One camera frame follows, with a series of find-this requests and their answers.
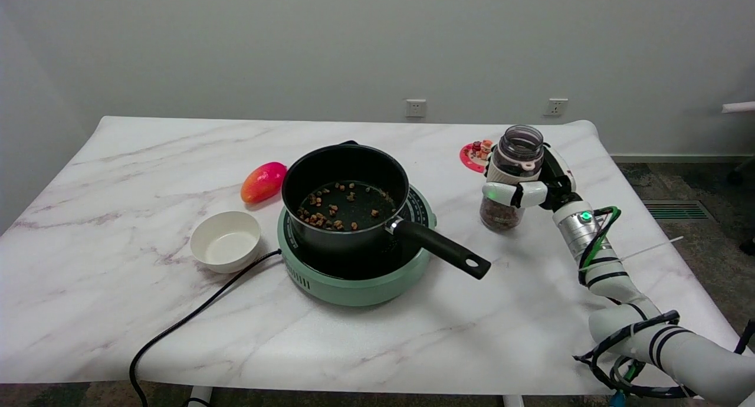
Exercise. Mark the red yellow mango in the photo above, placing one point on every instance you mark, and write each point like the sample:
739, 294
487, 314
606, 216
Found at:
263, 181

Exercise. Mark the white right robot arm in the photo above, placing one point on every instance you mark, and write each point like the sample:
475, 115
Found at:
637, 312

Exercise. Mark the floor vent grille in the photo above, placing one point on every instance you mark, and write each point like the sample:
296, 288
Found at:
675, 210

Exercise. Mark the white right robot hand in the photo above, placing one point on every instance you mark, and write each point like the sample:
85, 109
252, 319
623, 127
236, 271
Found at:
540, 186

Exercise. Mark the white ceramic bowl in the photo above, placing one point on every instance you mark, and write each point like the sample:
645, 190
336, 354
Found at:
226, 242

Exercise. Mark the white wall socket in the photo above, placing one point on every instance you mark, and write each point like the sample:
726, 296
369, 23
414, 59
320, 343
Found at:
555, 107
416, 108

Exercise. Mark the white pipe end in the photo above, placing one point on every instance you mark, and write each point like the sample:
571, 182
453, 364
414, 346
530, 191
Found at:
738, 107

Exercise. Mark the clear jar with nuts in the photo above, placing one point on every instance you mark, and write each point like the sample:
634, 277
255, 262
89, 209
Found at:
510, 171

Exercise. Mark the red coaster with figurines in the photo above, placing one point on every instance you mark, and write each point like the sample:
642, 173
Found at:
472, 156

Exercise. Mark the green electric hot plate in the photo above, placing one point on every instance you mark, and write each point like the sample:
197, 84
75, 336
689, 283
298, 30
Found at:
360, 280

